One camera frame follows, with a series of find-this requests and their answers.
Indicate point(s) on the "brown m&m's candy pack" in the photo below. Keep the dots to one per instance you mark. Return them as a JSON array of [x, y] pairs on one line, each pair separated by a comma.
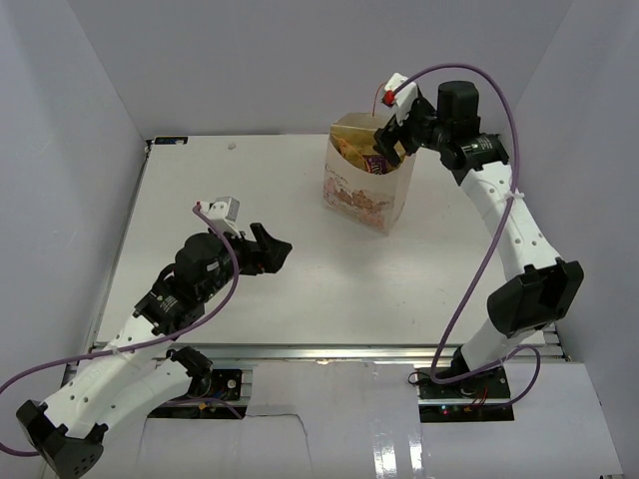
[[376, 164]]

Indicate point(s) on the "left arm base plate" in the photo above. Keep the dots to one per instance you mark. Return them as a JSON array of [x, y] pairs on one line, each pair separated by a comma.
[[219, 386]]

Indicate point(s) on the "brown potato chips bag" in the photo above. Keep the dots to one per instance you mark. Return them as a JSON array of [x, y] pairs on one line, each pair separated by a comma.
[[354, 144]]

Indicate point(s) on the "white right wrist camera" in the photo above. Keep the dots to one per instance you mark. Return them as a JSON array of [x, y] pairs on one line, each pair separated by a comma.
[[399, 95]]

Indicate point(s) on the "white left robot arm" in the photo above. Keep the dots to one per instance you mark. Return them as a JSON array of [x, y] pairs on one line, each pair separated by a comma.
[[138, 371]]

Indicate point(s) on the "aluminium front rail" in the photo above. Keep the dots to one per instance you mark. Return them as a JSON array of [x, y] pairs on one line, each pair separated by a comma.
[[277, 352]]

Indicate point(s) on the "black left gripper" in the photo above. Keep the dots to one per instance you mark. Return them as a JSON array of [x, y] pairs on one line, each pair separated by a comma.
[[269, 258]]

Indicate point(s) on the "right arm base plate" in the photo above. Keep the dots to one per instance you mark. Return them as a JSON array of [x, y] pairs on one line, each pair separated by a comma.
[[477, 399]]

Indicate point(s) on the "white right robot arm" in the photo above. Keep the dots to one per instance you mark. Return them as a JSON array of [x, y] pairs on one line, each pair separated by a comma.
[[540, 285]]

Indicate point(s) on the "cream paper gift bag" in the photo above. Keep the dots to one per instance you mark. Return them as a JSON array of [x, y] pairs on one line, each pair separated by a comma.
[[375, 201]]

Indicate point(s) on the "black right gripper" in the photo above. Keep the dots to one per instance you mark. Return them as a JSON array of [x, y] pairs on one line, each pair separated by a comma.
[[386, 136]]

